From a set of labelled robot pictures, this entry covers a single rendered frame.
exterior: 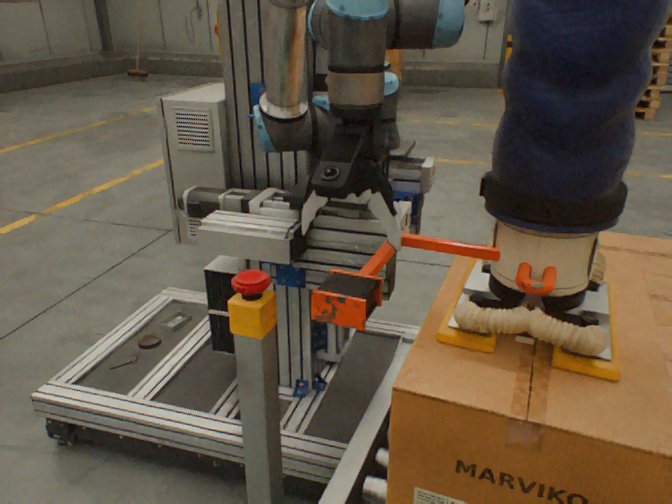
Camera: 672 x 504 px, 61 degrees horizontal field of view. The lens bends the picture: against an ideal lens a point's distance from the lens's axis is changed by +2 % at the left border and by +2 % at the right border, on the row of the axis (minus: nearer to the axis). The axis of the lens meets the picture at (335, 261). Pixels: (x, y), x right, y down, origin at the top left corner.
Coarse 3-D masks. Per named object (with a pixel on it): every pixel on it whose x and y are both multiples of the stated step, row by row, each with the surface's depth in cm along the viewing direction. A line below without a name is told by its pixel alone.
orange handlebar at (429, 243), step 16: (416, 240) 105; (432, 240) 104; (448, 240) 104; (384, 256) 98; (480, 256) 101; (496, 256) 100; (368, 272) 92; (528, 272) 92; (544, 272) 93; (528, 288) 89; (544, 288) 88
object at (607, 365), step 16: (592, 288) 107; (608, 288) 112; (608, 304) 106; (560, 320) 101; (576, 320) 100; (592, 320) 95; (608, 320) 100; (560, 352) 92; (576, 352) 91; (608, 352) 91; (560, 368) 91; (576, 368) 90; (592, 368) 89; (608, 368) 88
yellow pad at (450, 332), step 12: (480, 264) 121; (468, 276) 117; (456, 300) 108; (468, 300) 107; (480, 300) 102; (492, 300) 107; (444, 324) 100; (456, 324) 99; (444, 336) 97; (456, 336) 96; (468, 336) 96; (480, 336) 96; (492, 336) 96; (480, 348) 95; (492, 348) 94
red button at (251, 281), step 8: (240, 272) 103; (248, 272) 103; (256, 272) 103; (264, 272) 103; (232, 280) 101; (240, 280) 100; (248, 280) 100; (256, 280) 100; (264, 280) 100; (240, 288) 99; (248, 288) 99; (256, 288) 99; (264, 288) 100; (248, 296) 101; (256, 296) 101
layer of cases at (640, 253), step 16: (608, 240) 243; (624, 240) 243; (640, 240) 243; (656, 240) 243; (608, 256) 228; (624, 256) 228; (640, 256) 228; (656, 256) 228; (656, 272) 215; (656, 288) 203; (656, 304) 193; (656, 320) 183
